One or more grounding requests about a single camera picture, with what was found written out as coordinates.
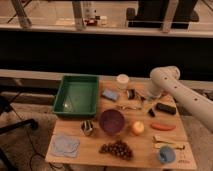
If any black handled brush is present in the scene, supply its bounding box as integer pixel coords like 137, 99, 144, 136
126, 88, 157, 118

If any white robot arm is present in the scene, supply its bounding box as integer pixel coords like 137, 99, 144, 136
145, 66, 213, 133

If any white cup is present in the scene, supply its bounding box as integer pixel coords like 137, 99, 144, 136
116, 74, 129, 90

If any metal cup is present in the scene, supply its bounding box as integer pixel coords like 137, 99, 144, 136
81, 120, 94, 136

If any black rectangular block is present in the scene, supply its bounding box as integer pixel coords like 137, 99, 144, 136
156, 103, 176, 115

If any red bowl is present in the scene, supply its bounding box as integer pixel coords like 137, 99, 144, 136
162, 91, 170, 98

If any orange carrot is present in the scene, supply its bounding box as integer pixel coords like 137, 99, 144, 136
150, 123, 176, 131

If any apple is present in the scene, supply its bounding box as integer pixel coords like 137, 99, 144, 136
131, 121, 144, 136

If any small metal utensil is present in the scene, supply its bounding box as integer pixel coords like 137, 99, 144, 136
116, 105, 142, 110

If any blue sponge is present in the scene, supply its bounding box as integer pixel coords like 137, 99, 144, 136
102, 90, 119, 101

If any purple bowl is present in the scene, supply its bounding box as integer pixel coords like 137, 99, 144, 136
98, 109, 125, 136

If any blue round object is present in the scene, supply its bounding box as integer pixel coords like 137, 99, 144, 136
157, 146, 176, 164

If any bunch of dark grapes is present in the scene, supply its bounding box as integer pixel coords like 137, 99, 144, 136
99, 140, 133, 160

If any green plastic tray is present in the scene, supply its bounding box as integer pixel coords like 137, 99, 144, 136
53, 76, 99, 118

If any light blue cloth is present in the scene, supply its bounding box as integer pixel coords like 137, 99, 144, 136
51, 134, 80, 158

